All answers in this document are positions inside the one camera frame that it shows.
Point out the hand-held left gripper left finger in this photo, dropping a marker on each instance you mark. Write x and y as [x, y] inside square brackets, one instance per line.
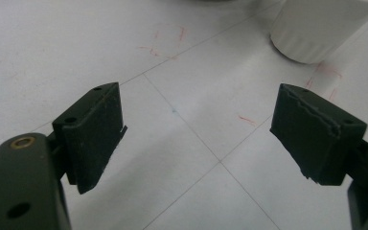
[91, 140]

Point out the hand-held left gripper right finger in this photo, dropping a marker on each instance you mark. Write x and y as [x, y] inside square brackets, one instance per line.
[316, 140]

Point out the white ribbed cup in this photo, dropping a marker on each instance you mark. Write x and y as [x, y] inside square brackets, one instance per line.
[316, 28]

